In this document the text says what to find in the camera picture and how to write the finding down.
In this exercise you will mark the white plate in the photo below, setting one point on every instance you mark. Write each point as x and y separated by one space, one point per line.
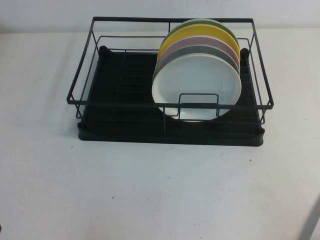
200 77

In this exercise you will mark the green plate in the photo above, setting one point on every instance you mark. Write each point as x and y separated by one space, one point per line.
200 23

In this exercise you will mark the yellow plate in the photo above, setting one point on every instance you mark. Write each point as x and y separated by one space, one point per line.
195 33

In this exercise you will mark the black plastic drip tray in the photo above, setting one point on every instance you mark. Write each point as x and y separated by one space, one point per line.
150 139

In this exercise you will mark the pink plate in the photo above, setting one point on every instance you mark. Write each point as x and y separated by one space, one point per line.
200 41

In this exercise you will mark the grey plate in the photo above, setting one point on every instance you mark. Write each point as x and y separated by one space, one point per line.
195 50

